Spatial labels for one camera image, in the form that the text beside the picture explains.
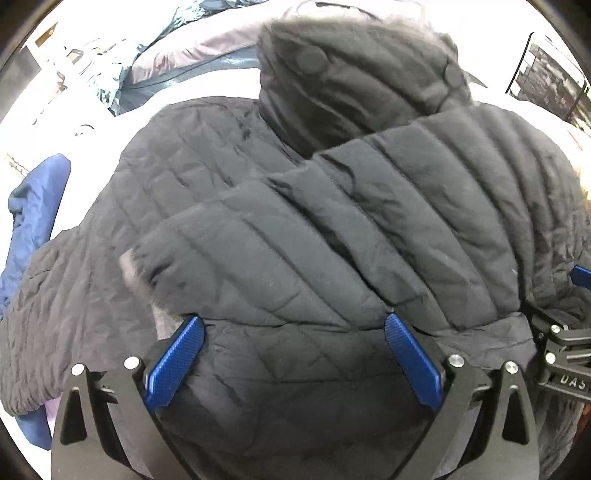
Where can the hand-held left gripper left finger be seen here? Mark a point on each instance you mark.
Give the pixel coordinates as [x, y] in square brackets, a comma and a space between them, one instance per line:
[175, 362]

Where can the black framed shelf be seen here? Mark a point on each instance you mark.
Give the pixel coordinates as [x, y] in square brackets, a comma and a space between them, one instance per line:
[551, 76]

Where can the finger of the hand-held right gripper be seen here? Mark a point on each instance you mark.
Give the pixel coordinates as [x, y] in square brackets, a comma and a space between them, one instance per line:
[556, 344]

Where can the blue cloth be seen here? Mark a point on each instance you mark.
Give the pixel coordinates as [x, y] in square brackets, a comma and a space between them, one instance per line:
[32, 217]

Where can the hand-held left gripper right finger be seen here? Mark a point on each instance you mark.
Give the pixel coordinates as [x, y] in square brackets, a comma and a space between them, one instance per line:
[411, 357]

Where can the black quilted hooded jacket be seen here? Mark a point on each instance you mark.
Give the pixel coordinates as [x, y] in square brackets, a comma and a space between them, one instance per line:
[300, 221]

